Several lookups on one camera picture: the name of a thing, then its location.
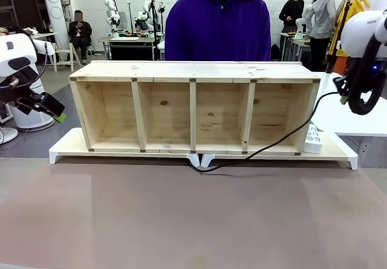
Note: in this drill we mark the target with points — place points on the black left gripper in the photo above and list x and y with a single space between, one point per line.
18 92

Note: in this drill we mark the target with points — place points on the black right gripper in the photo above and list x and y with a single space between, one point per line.
341 86

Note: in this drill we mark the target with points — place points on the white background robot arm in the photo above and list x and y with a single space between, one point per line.
112 15
143 16

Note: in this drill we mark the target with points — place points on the white cylindrical air purifier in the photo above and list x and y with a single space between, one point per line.
36 121

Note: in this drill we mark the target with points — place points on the white round floor stand base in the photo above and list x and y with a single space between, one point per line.
7 134

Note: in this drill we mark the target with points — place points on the white power strip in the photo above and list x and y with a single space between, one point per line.
313 143

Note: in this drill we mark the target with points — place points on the white folding step stool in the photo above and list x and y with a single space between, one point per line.
65 56

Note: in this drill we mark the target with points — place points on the black and yellow stand pole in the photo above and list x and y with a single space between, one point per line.
340 33

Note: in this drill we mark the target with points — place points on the cluttered white background table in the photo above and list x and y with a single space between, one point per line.
45 35

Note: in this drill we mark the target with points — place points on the small white background robot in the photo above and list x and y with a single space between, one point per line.
302 24

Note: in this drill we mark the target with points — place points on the seated person in dark clothes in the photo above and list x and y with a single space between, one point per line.
80 30

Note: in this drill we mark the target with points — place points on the mannequin in grey hoodie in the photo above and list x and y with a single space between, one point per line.
322 15

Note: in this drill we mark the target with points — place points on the tall white tower air conditioner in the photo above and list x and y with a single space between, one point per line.
56 12

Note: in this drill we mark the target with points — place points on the mannequin in yellow jacket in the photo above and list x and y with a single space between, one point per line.
358 4

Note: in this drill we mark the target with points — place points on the standing person in black sweater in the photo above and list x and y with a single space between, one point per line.
291 12

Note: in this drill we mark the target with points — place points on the grey background work table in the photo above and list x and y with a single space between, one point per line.
130 39

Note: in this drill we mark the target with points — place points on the small white background table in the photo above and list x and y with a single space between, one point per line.
161 46

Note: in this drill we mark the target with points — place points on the black background tripod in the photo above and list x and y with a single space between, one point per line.
154 24

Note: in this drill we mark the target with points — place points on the person in purple hoodie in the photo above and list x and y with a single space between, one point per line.
217 30

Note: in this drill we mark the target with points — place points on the wooden four-compartment shelf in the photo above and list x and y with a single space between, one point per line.
193 69

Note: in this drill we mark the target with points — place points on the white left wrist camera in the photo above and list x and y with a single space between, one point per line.
43 49

